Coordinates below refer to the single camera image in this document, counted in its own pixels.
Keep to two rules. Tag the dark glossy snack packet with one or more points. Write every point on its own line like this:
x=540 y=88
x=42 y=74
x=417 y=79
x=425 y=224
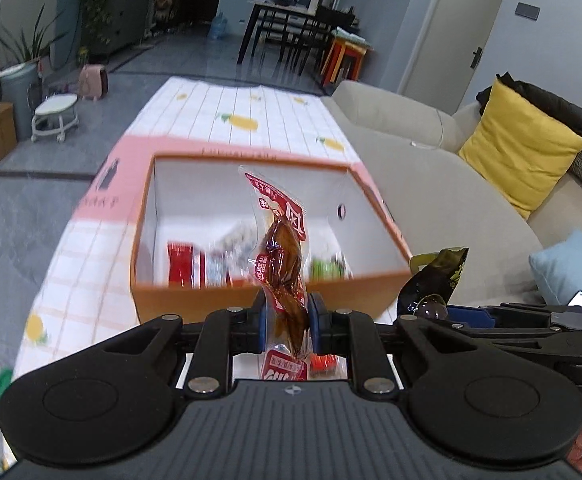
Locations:
x=431 y=280

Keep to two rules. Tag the small red snack packet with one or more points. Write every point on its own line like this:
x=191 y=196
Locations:
x=323 y=362

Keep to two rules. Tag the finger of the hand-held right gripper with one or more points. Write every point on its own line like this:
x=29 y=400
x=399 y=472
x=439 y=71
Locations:
x=471 y=316
x=526 y=345

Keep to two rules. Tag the light blue cushion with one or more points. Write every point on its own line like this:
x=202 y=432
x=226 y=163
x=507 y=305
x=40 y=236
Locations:
x=566 y=265

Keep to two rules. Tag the white bottle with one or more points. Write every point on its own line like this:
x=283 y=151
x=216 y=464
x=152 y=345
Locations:
x=315 y=2

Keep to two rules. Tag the grey trash can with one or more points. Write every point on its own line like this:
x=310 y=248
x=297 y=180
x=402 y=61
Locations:
x=18 y=95

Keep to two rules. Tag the orange cardboard box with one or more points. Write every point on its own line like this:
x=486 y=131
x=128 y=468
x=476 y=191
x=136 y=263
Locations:
x=196 y=300

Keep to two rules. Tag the dark grey dresser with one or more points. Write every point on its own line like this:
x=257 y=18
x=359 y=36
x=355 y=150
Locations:
x=126 y=10

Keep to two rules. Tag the black dining chair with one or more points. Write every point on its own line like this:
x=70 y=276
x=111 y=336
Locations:
x=276 y=35
x=336 y=17

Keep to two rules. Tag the pink space heater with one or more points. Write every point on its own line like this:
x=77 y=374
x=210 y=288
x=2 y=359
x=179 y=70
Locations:
x=93 y=80

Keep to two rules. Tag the dark wall switch panel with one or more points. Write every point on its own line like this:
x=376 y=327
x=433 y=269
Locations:
x=527 y=11

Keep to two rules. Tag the black dining table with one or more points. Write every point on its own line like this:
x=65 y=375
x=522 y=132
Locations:
x=281 y=6

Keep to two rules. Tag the large red snack packet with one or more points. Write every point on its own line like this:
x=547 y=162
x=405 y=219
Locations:
x=183 y=265

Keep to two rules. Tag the beige sofa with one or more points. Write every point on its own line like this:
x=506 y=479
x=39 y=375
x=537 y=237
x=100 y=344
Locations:
x=446 y=185

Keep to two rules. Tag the white rolling stool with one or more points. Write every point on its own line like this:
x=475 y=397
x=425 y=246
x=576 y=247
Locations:
x=56 y=105

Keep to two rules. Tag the yellow cushion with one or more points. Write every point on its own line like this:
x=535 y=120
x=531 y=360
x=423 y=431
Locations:
x=516 y=150

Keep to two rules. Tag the blue water bottle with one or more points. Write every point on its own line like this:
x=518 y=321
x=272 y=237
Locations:
x=217 y=27

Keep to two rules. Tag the green cake packet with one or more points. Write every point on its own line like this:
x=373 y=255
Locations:
x=326 y=266

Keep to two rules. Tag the long leaf potted plant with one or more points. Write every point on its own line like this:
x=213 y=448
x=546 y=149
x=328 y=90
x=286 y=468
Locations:
x=26 y=45

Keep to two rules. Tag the red chicken leg packet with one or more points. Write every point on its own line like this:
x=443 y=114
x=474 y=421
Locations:
x=281 y=260

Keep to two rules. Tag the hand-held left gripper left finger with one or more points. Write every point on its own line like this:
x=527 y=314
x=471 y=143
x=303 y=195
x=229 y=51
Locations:
x=260 y=325

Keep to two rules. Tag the black jacket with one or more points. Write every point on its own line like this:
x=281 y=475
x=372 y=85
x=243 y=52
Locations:
x=571 y=115

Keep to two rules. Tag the orange stacked stools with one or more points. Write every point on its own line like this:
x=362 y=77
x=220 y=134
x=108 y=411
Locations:
x=341 y=55

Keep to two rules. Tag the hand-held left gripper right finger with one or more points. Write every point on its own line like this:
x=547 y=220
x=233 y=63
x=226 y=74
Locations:
x=317 y=325

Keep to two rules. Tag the white door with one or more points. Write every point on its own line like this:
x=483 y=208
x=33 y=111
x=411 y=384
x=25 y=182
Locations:
x=446 y=35

